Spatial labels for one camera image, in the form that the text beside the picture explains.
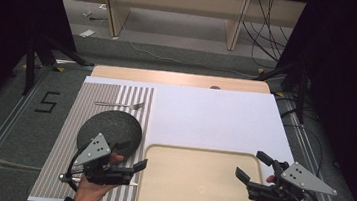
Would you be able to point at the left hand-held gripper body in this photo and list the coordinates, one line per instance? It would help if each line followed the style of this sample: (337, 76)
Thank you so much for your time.
(96, 148)

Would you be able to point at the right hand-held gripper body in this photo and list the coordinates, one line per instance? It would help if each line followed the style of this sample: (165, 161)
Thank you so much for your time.
(295, 179)

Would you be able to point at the dark grey round plate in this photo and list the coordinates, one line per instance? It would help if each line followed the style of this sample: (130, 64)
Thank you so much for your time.
(110, 127)

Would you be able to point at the person's left hand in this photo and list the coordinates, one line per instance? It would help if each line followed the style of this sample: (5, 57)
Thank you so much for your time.
(93, 190)

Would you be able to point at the grey striped placemat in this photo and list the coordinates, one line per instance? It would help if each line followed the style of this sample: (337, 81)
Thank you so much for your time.
(60, 155)

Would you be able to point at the silver metal fork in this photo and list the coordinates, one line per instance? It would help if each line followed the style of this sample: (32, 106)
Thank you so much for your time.
(122, 105)

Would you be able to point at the beige plastic tray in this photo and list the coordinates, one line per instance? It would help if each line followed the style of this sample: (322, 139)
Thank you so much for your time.
(197, 186)

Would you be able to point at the white board sheet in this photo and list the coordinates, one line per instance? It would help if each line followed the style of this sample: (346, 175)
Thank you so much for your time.
(215, 117)

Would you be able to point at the black tripod stand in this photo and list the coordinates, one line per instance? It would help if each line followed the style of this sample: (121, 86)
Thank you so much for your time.
(301, 90)
(31, 65)

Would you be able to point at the light wooden table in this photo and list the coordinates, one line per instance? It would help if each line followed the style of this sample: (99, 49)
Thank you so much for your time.
(168, 78)

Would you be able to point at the dark round table grommet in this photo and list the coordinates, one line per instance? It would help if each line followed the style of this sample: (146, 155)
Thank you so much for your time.
(215, 87)

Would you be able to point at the white paper scrap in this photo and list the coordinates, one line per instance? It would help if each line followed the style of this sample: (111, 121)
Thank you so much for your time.
(87, 33)

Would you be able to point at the light wooden shelf unit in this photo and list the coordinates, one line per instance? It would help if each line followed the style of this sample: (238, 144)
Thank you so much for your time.
(177, 0)

